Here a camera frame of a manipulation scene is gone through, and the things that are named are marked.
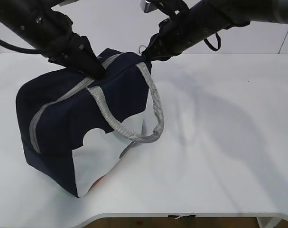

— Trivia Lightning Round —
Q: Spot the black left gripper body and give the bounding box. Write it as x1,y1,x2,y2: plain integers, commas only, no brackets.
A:
38,10,90,67

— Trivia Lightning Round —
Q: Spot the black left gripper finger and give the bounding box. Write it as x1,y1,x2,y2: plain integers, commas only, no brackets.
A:
67,44,105,80

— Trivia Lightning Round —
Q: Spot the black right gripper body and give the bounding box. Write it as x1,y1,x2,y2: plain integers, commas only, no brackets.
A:
141,20,181,62

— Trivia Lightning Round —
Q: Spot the navy blue lunch bag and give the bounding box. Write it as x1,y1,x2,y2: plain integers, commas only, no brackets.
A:
16,48,164,198

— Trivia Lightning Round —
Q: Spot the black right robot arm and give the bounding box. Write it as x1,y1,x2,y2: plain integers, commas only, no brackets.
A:
142,0,288,61

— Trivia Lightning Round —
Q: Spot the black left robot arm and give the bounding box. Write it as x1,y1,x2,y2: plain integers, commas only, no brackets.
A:
0,0,105,80

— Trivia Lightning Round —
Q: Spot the black tape on table edge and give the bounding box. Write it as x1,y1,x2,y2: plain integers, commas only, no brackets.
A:
167,215,196,219

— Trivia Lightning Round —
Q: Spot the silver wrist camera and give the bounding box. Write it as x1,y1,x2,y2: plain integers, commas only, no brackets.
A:
140,0,161,13

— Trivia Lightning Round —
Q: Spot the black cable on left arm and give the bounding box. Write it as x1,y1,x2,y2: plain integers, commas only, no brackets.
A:
0,34,40,55

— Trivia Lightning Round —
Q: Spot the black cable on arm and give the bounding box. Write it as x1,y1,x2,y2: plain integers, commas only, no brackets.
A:
0,34,40,55
204,32,222,52

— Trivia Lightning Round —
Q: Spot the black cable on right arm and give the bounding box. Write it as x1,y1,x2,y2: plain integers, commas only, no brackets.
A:
204,32,222,52

